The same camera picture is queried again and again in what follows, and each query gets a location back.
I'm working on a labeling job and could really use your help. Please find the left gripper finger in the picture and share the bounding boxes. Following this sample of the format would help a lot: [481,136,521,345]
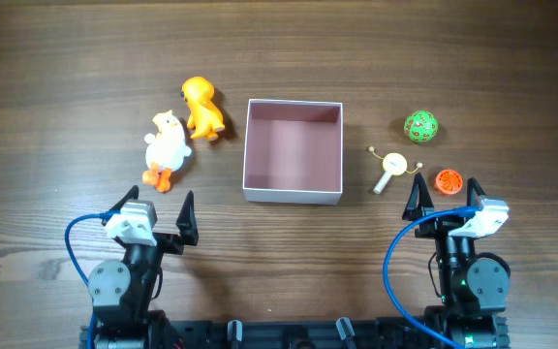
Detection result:
[176,191,199,246]
[101,185,140,226]

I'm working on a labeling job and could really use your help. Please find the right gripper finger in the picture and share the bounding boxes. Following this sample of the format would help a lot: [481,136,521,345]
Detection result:
[467,177,485,206]
[402,173,435,221]

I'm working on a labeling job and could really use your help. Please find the orange ribbed round toy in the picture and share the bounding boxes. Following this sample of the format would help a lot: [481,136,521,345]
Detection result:
[434,169,464,196]

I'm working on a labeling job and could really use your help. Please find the wooden rattle drum toy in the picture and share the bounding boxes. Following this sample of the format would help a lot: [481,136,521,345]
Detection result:
[368,146,423,194]

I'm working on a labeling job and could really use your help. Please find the white plush duck toy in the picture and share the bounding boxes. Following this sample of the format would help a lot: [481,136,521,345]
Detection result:
[142,110,192,193]

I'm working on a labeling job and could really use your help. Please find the green patterned ball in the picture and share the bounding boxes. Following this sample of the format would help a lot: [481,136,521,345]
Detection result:
[404,111,440,143]

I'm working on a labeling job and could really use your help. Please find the orange plastic dinosaur toy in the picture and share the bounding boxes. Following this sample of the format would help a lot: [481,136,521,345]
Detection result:
[180,77,225,142]

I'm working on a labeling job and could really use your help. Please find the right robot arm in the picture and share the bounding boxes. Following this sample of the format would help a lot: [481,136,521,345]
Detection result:
[402,174,511,348]

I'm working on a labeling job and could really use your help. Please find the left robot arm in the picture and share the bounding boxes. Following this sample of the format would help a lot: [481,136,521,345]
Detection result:
[86,186,199,348]

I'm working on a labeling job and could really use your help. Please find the white cardboard box pink interior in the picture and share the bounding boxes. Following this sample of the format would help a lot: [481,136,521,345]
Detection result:
[242,99,344,206]

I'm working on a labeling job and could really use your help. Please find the right blue cable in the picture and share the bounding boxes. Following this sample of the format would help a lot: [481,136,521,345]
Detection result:
[382,206,480,349]

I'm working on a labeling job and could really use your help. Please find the blue cable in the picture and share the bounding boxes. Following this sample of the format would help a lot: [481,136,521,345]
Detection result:
[382,206,480,349]
[64,210,121,349]

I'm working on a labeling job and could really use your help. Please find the left blue cable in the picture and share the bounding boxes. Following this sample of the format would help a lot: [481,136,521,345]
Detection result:
[64,210,121,349]

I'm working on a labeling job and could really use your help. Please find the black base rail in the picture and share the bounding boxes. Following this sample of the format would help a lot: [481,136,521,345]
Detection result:
[78,317,510,349]

